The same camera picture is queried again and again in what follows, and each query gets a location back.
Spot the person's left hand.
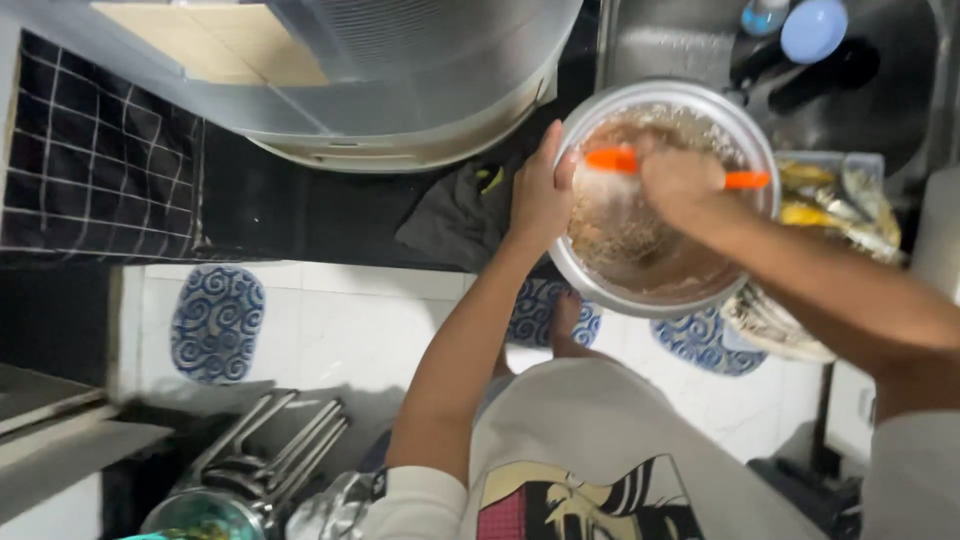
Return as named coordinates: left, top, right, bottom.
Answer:
left=508, top=120, right=581, bottom=246

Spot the person's right hand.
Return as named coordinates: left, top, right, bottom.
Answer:
left=634, top=139, right=753, bottom=243

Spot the orange handled scrubbing tool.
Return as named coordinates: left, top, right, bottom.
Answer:
left=585, top=146, right=772, bottom=191

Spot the round silver metal pot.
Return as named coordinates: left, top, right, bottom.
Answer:
left=547, top=80, right=783, bottom=319

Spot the stainless steel sink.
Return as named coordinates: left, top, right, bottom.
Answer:
left=596, top=0, right=960, bottom=198

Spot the blue plastic bottle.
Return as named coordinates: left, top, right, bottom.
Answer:
left=741, top=0, right=791, bottom=38

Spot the clear container with food scraps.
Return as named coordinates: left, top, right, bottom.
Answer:
left=772, top=150, right=906, bottom=265

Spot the black pan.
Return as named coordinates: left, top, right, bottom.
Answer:
left=730, top=36, right=883, bottom=115

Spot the person's bare foot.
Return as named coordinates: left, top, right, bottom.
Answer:
left=549, top=290, right=603, bottom=363

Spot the blue swirl floor mat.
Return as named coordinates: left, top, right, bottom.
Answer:
left=506, top=276, right=603, bottom=351
left=170, top=264, right=267, bottom=386
left=651, top=303, right=771, bottom=378

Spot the light blue round lid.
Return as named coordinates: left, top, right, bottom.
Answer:
left=780, top=0, right=850, bottom=66

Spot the crumpled plastic bag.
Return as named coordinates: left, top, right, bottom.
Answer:
left=720, top=281, right=838, bottom=366

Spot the dark grey crumpled cloth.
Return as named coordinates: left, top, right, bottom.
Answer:
left=394, top=157, right=528, bottom=273

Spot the large translucent plastic container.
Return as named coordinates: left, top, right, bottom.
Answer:
left=0, top=0, right=586, bottom=174

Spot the person's white printed shirt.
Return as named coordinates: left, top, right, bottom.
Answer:
left=360, top=358, right=960, bottom=540

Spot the black floor stand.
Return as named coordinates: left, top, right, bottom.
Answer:
left=748, top=363, right=865, bottom=540

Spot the black white-grid cloth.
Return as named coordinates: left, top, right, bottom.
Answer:
left=0, top=30, right=208, bottom=265

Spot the grey shelf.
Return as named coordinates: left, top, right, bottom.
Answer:
left=0, top=363, right=175, bottom=526

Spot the stack of long-handled metal pans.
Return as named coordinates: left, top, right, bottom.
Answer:
left=141, top=390, right=351, bottom=540

